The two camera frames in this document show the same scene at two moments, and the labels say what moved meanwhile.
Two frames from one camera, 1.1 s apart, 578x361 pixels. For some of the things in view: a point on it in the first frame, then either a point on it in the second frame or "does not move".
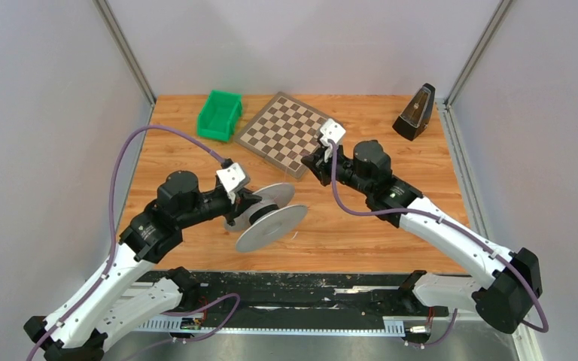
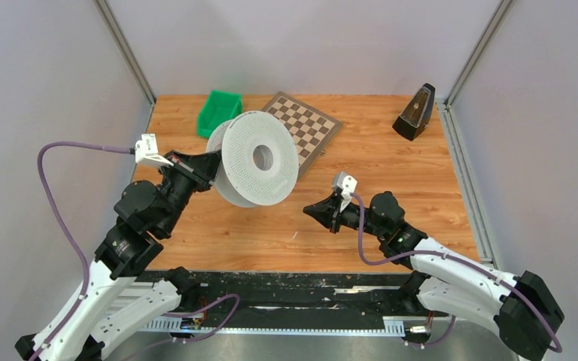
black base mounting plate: x=301 y=296 does not move
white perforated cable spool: x=266 y=221 to x=259 y=159
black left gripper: x=243 y=198 to x=202 y=168
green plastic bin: x=220 y=110 does not move
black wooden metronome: x=415 y=114 does not move
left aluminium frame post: x=122 y=46 does not move
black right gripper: x=316 y=162 to x=327 y=213
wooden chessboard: x=284 y=132 does not move
